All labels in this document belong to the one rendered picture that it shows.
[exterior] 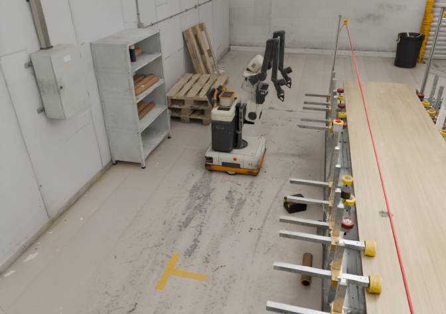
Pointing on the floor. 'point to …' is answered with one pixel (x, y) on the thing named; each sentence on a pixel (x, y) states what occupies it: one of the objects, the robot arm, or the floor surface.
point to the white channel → (441, 114)
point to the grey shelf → (109, 70)
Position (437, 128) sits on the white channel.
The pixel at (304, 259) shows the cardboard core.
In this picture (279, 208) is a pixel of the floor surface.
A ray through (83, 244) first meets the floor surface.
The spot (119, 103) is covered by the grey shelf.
